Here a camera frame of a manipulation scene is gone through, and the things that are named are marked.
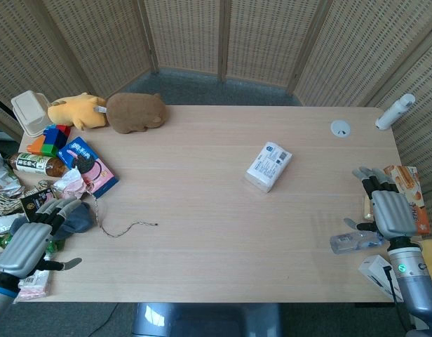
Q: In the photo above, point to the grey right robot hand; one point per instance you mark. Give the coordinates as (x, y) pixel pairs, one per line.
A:
(391, 210)

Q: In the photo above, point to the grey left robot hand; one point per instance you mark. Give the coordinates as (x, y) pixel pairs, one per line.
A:
(25, 245)

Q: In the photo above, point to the white tissue pack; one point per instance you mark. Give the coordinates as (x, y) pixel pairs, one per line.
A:
(268, 166)

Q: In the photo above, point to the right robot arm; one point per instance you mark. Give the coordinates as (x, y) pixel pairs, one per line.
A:
(414, 284)

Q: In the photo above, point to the orange biscuit box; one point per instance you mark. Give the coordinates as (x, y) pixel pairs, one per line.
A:
(414, 196)

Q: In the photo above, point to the white label card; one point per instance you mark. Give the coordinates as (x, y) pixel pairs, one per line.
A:
(2, 224)

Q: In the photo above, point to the pink packet with barcode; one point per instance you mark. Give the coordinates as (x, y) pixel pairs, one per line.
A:
(35, 284)

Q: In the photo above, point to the black snack packet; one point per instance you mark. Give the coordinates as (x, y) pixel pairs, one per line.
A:
(35, 203)

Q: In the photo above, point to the clear plastic bottle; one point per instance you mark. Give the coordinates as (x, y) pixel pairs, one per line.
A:
(349, 242)

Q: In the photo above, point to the grey cloth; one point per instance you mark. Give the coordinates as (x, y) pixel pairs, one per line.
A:
(77, 221)

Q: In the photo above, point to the white cardboard box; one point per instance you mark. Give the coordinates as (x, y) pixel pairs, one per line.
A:
(375, 270)

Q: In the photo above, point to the crumpled snack bag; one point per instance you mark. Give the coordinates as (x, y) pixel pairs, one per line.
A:
(2, 175)

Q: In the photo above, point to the pink white crumpled wrapper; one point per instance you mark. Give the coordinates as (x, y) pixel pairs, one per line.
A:
(70, 184)

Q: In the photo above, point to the white spray bottle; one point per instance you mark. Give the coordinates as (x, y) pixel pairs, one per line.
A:
(393, 112)

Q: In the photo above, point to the blue cookie box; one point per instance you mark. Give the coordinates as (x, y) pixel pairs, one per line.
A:
(93, 165)

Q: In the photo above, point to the colourful toy blocks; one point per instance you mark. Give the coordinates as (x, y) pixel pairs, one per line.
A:
(53, 140)

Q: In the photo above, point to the beige takeaway food box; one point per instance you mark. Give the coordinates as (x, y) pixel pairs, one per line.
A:
(28, 112)

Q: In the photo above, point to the yellow plush toy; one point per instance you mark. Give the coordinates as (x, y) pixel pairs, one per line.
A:
(72, 112)

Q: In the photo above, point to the grey plush toy tag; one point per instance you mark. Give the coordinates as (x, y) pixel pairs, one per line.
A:
(100, 109)

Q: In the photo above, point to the brown capybara plush toy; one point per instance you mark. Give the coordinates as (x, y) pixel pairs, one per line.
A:
(132, 112)

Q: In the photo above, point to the grey robot torso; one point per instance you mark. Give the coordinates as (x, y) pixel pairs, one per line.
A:
(209, 319)

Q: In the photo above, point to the woven bamboo folding screen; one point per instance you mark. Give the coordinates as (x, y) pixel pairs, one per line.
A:
(265, 38)

